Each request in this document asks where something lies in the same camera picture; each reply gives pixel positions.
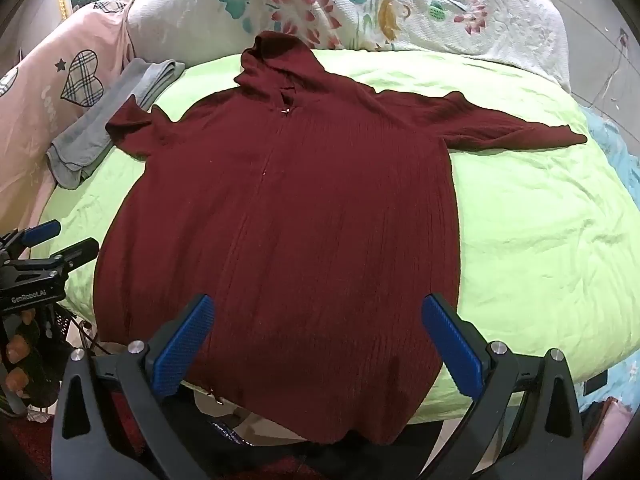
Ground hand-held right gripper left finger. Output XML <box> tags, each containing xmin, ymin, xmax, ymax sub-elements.
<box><xmin>50</xmin><ymin>294</ymin><xmax>217</xmax><ymax>480</ymax></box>

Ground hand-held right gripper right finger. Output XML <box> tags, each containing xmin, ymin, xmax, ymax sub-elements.
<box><xmin>421</xmin><ymin>292</ymin><xmax>586</xmax><ymax>480</ymax></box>

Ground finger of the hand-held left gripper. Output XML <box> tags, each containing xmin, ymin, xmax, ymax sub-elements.
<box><xmin>17</xmin><ymin>220</ymin><xmax>62</xmax><ymax>250</ymax></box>
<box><xmin>30</xmin><ymin>238</ymin><xmax>100</xmax><ymax>277</ymax></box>

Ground maroon hooded knit sweater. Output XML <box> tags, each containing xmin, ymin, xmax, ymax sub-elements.
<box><xmin>92</xmin><ymin>30</ymin><xmax>588</xmax><ymax>446</ymax></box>

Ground person's left hand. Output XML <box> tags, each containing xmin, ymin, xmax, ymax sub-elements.
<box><xmin>4</xmin><ymin>307</ymin><xmax>38</xmax><ymax>401</ymax></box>

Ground grey folded cloth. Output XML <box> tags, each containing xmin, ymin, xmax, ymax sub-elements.
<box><xmin>47</xmin><ymin>57</ymin><xmax>187</xmax><ymax>191</ymax></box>

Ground pink heart print blanket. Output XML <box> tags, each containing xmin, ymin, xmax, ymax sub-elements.
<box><xmin>0</xmin><ymin>0</ymin><xmax>146</xmax><ymax>231</ymax></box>

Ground light green bed sheet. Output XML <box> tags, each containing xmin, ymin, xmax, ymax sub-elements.
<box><xmin>37</xmin><ymin>50</ymin><xmax>640</xmax><ymax>423</ymax></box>

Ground light blue cloth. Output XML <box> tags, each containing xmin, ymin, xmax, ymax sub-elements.
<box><xmin>575</xmin><ymin>105</ymin><xmax>640</xmax><ymax>411</ymax></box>

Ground white floral quilt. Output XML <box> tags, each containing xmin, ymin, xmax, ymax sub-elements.
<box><xmin>125</xmin><ymin>0</ymin><xmax>573</xmax><ymax>93</ymax></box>

